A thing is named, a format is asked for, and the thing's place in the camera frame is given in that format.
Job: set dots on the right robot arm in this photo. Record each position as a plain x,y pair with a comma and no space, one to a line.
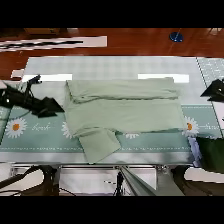
180,181

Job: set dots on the dark green garment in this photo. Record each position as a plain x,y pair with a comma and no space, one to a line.
213,155

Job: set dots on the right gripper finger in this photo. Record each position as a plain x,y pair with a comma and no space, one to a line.
218,98
215,88

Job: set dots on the pale blue garment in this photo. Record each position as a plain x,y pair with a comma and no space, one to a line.
194,150

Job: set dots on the pale green T-shirt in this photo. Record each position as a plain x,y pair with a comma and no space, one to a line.
126,106

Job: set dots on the silver frame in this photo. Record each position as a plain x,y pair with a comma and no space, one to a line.
140,186

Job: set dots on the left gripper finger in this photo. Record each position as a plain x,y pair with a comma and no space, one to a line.
46,115
51,105

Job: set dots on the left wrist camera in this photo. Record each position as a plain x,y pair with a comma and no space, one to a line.
33,81

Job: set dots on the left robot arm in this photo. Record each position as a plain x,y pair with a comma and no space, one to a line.
13,98

